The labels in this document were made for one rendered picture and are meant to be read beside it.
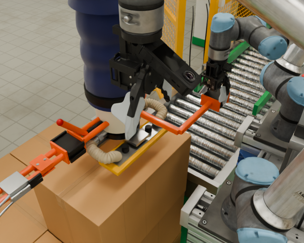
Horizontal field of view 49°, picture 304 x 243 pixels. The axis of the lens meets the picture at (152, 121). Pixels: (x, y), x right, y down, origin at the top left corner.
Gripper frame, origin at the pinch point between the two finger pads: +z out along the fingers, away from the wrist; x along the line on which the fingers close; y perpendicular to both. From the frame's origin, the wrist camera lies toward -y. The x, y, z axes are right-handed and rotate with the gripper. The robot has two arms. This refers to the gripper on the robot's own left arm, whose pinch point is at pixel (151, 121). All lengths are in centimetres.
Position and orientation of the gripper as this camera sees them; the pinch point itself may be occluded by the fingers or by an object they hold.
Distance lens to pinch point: 68.8
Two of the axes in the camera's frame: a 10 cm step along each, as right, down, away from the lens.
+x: -5.5, 5.3, -6.4
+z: 0.0, 7.7, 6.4
